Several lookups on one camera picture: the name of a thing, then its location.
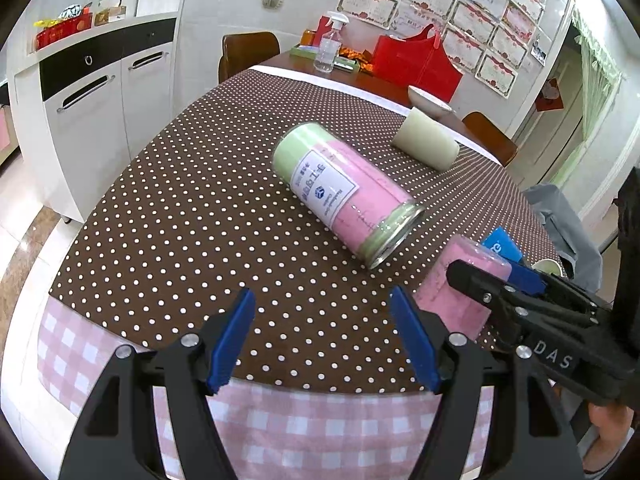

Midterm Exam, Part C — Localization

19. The red box on cabinet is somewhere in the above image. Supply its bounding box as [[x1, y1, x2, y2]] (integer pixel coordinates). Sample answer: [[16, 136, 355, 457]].
[[34, 12, 93, 51]]

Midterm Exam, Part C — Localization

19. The brown wooden chair left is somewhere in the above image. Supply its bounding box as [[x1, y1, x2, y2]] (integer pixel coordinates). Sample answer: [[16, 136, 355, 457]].
[[218, 32, 280, 84]]

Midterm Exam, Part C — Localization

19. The clear spray bottle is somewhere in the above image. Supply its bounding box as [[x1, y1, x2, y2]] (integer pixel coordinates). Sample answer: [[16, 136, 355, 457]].
[[312, 11, 349, 74]]

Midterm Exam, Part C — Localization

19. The green flat box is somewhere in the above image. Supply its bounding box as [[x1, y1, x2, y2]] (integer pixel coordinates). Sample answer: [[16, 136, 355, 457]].
[[288, 44, 360, 73]]

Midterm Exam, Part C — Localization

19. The brown wooden chair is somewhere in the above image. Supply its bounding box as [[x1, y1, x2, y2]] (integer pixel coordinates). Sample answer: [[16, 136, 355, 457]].
[[462, 112, 518, 167], [218, 32, 280, 84]]

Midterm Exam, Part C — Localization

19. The brown polka dot tablecloth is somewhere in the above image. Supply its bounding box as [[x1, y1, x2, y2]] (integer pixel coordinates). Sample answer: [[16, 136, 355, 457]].
[[50, 70, 555, 394]]

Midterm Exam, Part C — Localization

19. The pink cup with math writing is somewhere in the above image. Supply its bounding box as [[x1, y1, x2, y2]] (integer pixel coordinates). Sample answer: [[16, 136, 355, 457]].
[[413, 233, 514, 351]]

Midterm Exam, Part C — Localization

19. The white cabinet with black drawer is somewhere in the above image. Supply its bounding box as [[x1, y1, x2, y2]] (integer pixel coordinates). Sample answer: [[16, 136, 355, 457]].
[[8, 13, 177, 222]]

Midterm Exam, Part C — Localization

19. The pink and green tin can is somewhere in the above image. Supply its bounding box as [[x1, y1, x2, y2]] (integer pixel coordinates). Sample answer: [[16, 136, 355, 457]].
[[272, 122, 425, 269]]

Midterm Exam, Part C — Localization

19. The brown wooden chair right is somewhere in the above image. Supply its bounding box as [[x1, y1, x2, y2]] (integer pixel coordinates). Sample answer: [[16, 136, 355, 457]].
[[462, 112, 518, 167]]

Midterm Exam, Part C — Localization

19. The pale cream ribbed cup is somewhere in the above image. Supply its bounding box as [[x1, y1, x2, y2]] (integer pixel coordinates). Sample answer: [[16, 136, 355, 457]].
[[392, 107, 460, 171]]

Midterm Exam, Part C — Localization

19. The pink checkered tablecloth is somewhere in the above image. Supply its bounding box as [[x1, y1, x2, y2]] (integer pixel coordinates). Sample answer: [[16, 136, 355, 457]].
[[37, 294, 497, 480]]

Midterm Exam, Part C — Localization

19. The person's hand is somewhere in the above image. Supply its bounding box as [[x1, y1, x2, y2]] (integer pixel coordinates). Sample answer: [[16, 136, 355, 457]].
[[582, 403, 634, 474]]

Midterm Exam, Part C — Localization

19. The white ceramic bowl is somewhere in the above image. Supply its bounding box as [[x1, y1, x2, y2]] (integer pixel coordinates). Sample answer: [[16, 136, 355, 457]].
[[408, 86, 452, 120]]

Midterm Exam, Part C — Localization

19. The grey jacket on chair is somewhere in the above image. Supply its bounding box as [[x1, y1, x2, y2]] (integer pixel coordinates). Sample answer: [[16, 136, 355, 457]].
[[523, 184, 603, 292]]

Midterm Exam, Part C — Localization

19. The red gift bag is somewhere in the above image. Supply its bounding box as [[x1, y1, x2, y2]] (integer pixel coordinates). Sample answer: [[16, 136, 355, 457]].
[[372, 24, 462, 103]]

